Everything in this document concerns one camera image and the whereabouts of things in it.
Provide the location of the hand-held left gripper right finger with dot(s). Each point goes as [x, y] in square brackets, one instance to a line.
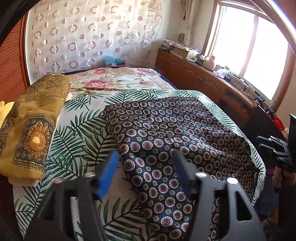
[182, 171]

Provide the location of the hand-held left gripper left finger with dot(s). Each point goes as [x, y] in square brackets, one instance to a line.
[108, 176]

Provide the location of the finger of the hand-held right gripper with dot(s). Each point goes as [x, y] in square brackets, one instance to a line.
[270, 140]
[272, 151]

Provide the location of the navy floral medallion cloth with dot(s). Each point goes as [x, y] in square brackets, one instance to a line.
[173, 129]

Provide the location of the person's right hand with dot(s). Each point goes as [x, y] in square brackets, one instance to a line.
[277, 178]

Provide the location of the red round object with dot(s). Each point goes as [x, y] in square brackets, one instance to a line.
[278, 122]

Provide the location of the palm leaf print cloth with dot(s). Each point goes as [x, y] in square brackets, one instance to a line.
[81, 129]

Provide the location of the window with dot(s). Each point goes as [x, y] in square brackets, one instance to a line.
[261, 58]

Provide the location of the white plastic bag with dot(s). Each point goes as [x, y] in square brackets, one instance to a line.
[219, 73]

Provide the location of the floral plush blanket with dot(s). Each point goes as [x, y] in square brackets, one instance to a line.
[111, 81]

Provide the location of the yellow sunflower print cloth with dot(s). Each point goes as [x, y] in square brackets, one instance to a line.
[34, 115]

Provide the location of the long wooden cabinet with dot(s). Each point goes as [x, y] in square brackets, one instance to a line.
[196, 76]

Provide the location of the white jar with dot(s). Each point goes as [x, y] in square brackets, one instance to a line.
[211, 63]

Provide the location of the open cardboard box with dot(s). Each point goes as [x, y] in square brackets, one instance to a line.
[186, 52]

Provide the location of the pale yellow pillow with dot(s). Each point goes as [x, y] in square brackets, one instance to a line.
[5, 111]

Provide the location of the pile of printed boxes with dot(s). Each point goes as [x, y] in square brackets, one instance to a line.
[168, 44]

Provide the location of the circle pattern sheer curtain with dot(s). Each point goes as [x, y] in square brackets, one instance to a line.
[81, 34]

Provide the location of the red tassel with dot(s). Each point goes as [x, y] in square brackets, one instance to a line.
[184, 15]

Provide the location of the green wall hanging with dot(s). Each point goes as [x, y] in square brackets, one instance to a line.
[182, 39]

